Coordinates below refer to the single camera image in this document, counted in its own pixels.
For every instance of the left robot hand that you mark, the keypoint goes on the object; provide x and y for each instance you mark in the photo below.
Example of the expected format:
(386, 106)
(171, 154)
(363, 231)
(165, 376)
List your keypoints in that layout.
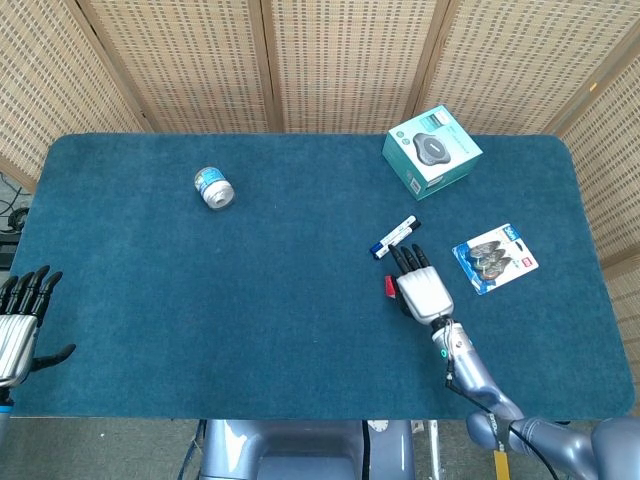
(15, 345)

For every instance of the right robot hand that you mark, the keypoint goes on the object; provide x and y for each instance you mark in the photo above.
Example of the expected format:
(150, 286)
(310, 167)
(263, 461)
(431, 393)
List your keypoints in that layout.
(425, 292)

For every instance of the red card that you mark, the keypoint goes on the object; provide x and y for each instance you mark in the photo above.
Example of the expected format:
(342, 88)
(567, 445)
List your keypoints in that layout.
(388, 286)

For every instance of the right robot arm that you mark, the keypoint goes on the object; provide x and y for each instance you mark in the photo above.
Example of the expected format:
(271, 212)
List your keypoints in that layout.
(500, 395)

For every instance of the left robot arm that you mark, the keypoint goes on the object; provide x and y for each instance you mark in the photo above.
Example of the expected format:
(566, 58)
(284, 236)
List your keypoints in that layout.
(2, 415)

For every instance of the black capped white marker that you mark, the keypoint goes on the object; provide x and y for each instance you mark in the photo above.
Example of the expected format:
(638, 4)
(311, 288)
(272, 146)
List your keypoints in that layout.
(395, 244)

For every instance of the blue capped white marker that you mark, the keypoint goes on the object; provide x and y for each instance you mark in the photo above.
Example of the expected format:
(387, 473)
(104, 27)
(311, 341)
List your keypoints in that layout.
(392, 235)

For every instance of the blister pack of clips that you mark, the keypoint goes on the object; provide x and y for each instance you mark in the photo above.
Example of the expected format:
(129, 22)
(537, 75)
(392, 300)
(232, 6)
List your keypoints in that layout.
(495, 257)

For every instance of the teal speaker box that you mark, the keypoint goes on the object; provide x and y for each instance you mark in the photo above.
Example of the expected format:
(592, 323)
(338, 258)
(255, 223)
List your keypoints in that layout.
(432, 152)

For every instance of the blue felt table mat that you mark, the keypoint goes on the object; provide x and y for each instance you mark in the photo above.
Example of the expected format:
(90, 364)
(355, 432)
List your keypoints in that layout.
(250, 300)

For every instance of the grey robot torso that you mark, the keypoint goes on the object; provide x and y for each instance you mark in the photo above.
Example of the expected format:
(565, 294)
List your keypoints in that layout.
(300, 450)

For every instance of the small clear plastic jar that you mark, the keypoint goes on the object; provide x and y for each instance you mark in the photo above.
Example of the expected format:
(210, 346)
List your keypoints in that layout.
(214, 188)

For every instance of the woven bamboo folding screen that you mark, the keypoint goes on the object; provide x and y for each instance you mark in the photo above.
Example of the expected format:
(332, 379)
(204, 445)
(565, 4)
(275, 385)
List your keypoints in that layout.
(320, 65)

